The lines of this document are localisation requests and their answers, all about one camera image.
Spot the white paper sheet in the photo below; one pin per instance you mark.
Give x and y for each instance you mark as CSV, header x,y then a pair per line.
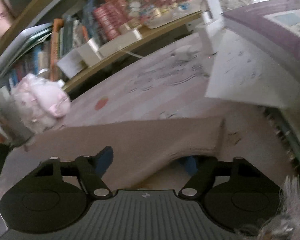
x,y
242,72

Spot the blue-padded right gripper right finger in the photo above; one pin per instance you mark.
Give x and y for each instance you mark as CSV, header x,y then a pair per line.
x,y
202,175

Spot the row of shelved books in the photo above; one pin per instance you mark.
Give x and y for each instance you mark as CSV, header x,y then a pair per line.
x,y
33,54

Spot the stack of books and magazines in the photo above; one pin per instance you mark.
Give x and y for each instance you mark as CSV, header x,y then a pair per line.
x,y
273,27

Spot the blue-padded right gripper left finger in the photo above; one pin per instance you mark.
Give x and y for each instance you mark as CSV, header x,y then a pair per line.
x,y
91,169

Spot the purple and brown knit sweater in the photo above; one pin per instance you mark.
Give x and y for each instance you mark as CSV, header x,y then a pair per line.
x,y
141,148

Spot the small white storage boxes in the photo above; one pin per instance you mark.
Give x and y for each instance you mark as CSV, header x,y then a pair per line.
x,y
90,53

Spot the pink plush bunny toy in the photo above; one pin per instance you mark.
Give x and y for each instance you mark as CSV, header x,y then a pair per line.
x,y
39,102

